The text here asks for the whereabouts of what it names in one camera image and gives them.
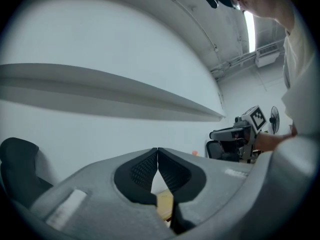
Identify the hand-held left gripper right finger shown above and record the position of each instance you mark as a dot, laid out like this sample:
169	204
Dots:
212	184

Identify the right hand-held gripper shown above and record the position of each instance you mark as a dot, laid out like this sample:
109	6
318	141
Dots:
257	119

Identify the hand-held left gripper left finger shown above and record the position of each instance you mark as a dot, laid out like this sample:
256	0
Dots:
100	196

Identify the person's right forearm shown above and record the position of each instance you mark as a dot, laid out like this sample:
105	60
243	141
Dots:
272	140

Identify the black mesh office chair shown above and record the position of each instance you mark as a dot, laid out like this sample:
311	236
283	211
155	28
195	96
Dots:
215	150

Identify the black standing fan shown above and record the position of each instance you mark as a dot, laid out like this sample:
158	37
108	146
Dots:
274	120

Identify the black padded office chair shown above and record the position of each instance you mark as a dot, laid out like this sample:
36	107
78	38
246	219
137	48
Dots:
20	169

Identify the white air conditioner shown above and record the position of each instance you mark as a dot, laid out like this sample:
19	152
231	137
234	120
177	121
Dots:
267	55

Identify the person's torso cream t-shirt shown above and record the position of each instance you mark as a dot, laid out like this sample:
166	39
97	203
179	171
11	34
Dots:
305	84

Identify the ceiling light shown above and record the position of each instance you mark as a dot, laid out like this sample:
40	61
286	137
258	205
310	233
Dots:
249	31

